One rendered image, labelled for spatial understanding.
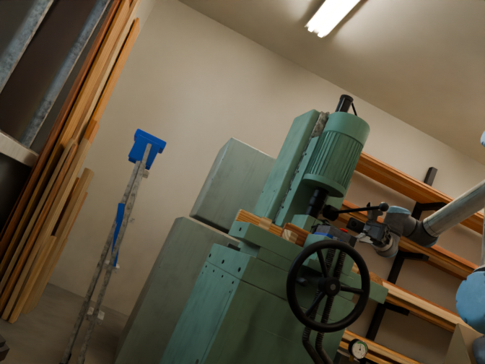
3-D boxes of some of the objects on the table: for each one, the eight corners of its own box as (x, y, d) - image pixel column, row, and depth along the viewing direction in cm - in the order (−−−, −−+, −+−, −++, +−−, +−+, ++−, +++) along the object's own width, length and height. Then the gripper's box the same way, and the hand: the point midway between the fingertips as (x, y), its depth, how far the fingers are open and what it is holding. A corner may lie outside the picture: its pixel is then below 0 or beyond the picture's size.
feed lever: (331, 269, 179) (319, 210, 202) (332, 263, 182) (321, 206, 205) (393, 214, 157) (372, 155, 180) (393, 208, 160) (372, 151, 183)
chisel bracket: (299, 235, 172) (308, 214, 173) (286, 232, 185) (294, 214, 187) (315, 243, 174) (324, 222, 175) (301, 240, 187) (309, 221, 189)
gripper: (398, 218, 182) (387, 200, 166) (382, 263, 178) (369, 250, 162) (378, 212, 187) (366, 195, 171) (361, 257, 183) (347, 243, 167)
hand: (360, 219), depth 168 cm, fingers open, 14 cm apart
